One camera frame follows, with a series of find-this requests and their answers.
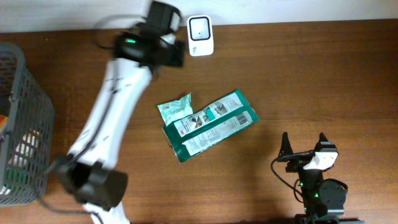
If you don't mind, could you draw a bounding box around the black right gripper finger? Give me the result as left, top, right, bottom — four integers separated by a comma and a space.
314, 133, 336, 152
278, 132, 293, 157

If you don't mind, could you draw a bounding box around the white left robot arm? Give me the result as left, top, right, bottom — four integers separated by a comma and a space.
39, 1, 185, 223

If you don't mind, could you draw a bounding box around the white barcode scanner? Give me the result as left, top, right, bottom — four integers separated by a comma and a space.
187, 15, 214, 57

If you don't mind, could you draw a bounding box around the light green tissue pack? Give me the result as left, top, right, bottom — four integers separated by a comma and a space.
157, 93, 193, 126

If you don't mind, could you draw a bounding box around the green 3M package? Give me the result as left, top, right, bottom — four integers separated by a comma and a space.
162, 90, 259, 163

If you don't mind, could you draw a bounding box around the grey plastic mesh basket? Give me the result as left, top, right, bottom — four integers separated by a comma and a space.
1, 42, 55, 207

